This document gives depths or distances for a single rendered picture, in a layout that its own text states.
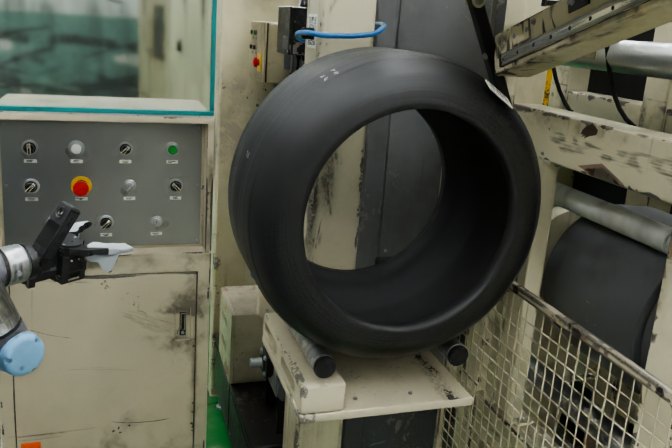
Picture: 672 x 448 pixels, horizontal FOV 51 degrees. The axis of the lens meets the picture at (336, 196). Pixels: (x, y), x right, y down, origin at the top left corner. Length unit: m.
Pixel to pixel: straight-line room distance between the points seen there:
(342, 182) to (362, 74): 0.47
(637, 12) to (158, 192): 1.25
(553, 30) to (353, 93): 0.47
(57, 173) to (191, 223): 0.37
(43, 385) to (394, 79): 1.32
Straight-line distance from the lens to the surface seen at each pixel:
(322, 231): 1.65
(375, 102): 1.20
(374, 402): 1.45
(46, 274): 1.50
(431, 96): 1.23
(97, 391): 2.09
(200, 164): 1.93
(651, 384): 1.29
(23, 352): 1.32
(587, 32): 1.39
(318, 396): 1.38
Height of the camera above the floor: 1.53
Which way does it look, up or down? 14 degrees down
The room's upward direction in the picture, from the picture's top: 4 degrees clockwise
